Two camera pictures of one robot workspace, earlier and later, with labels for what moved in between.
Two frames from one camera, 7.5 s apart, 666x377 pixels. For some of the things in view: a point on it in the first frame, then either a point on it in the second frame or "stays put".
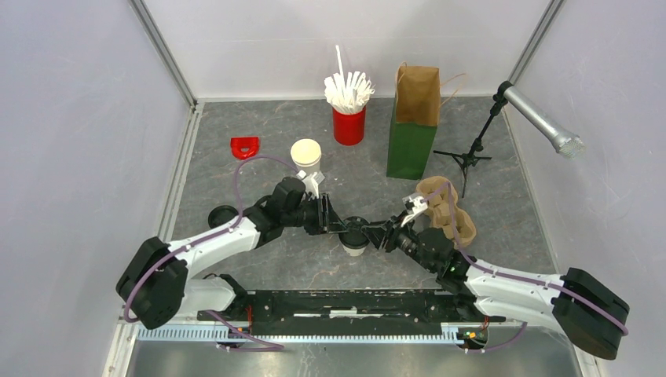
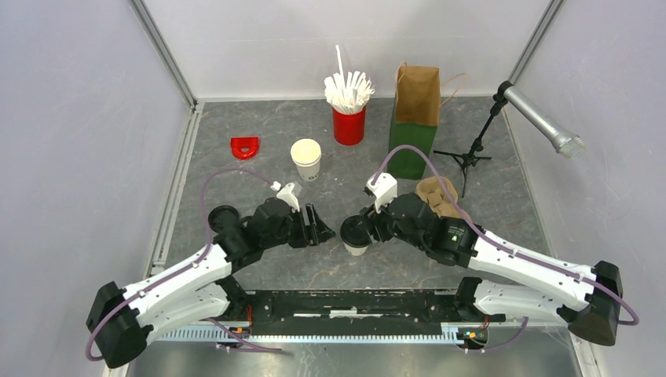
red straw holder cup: (349, 129) stays put
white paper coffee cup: (354, 251) stays put
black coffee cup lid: (354, 238) stays put
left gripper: (321, 223) → (315, 232)
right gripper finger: (375, 234) → (371, 236)
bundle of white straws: (348, 92) stays put
